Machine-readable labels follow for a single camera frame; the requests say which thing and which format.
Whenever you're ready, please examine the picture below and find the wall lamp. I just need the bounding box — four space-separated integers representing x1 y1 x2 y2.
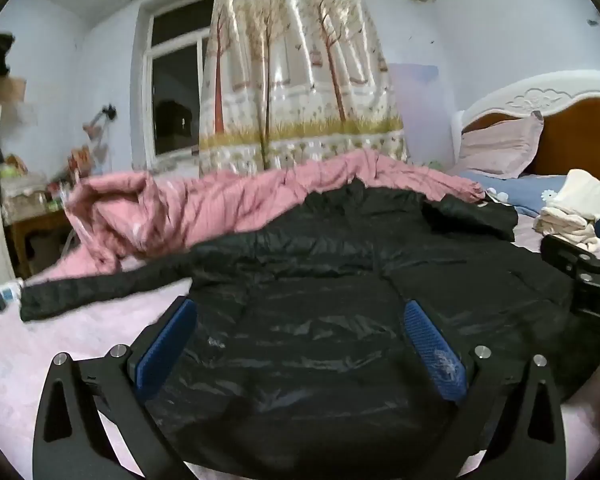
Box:
82 104 118 161

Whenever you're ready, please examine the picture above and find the white and wooden headboard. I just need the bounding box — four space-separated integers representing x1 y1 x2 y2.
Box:
452 72 600 191

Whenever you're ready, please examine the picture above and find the white frame window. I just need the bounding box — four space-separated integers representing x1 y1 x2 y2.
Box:
139 0 216 171

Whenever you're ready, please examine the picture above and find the black puffer jacket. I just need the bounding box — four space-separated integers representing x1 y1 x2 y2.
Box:
20 180 600 471

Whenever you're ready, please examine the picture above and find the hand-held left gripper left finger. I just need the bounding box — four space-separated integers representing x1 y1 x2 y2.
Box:
32 296 201 480

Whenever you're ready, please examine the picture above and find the wooden desk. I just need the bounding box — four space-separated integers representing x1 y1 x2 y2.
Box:
2 180 76 278

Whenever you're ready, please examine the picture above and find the bed with pink sheet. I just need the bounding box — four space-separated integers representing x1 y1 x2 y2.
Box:
0 210 600 480

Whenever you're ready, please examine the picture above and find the pink quilt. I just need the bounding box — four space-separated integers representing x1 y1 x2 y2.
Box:
65 149 486 273

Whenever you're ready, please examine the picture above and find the tree print curtain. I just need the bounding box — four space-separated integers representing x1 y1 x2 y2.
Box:
198 0 410 176

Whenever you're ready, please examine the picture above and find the folded white garment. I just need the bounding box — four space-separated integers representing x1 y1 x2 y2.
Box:
534 169 600 253

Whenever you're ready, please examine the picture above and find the cardboard box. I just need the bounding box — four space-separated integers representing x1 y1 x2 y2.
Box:
0 77 27 106

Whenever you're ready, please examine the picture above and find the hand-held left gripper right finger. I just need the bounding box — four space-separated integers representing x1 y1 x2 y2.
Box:
402 300 567 480

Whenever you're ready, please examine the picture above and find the cluttered wooden side table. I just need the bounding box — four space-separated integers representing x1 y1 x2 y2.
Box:
0 145 96 211

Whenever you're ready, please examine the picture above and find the white power strip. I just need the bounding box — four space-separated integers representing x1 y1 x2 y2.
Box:
0 282 23 318

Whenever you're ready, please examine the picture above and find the pink pillow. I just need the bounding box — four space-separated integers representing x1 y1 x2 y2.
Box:
450 112 545 180

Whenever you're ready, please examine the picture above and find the blue floral pillow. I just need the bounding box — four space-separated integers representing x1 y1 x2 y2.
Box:
455 174 571 218

